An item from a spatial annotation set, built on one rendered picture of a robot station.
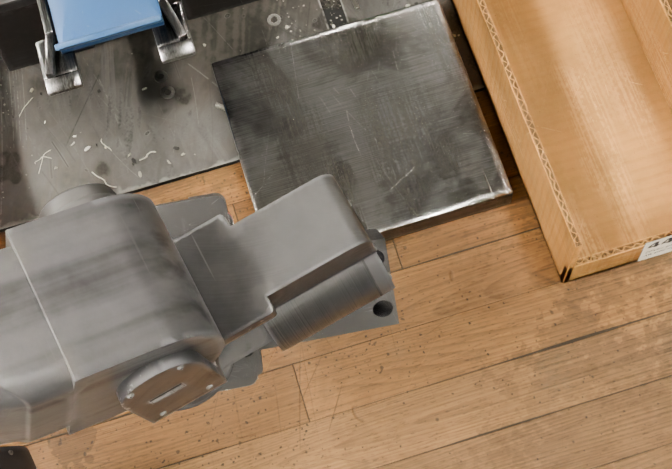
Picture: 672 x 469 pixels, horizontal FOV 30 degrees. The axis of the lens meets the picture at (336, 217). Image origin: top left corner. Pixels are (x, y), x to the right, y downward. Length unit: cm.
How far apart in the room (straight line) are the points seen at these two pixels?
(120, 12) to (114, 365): 43
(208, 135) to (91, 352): 45
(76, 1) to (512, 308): 35
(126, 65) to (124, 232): 46
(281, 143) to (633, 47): 26
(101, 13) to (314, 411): 30
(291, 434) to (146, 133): 24
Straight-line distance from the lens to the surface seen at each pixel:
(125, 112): 92
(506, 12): 93
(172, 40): 84
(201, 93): 91
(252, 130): 87
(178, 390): 50
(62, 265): 48
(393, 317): 61
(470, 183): 85
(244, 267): 53
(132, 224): 49
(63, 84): 84
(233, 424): 83
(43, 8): 87
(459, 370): 83
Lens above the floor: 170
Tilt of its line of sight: 68 degrees down
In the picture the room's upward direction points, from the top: 7 degrees counter-clockwise
